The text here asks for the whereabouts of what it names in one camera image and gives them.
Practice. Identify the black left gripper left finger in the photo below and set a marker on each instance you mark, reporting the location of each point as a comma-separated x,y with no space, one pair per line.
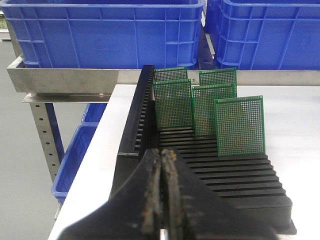
132,213

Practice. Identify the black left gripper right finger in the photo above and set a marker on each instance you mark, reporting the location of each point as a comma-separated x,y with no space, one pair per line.
194,212

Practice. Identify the black slotted board rack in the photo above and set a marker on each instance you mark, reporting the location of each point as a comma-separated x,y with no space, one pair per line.
248,182

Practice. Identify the green circuit board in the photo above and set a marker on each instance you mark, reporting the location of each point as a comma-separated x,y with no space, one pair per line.
173,105
172,73
202,101
218,76
239,126

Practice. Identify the green circuit board far left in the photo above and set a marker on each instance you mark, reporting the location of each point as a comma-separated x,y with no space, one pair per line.
173,105

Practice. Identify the green circuit board rear left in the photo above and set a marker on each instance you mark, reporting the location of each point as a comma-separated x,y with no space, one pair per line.
172,73

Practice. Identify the green circuit board rear right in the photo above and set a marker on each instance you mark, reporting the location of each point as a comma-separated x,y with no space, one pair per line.
218,76

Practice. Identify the blue crate lower shelf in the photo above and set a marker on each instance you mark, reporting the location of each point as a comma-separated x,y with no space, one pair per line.
76,150

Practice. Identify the perforated steel table leg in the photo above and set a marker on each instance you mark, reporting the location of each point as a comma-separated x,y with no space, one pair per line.
44,115

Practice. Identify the blue plastic crate centre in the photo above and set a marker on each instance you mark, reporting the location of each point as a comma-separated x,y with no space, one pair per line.
265,34

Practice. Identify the blue plastic crate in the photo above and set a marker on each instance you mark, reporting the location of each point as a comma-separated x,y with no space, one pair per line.
106,34
265,34

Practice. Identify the blue plastic crate left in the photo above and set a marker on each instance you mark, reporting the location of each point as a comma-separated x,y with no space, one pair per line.
106,34

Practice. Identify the stainless steel table rail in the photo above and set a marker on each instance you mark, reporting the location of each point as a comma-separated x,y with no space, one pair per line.
94,81

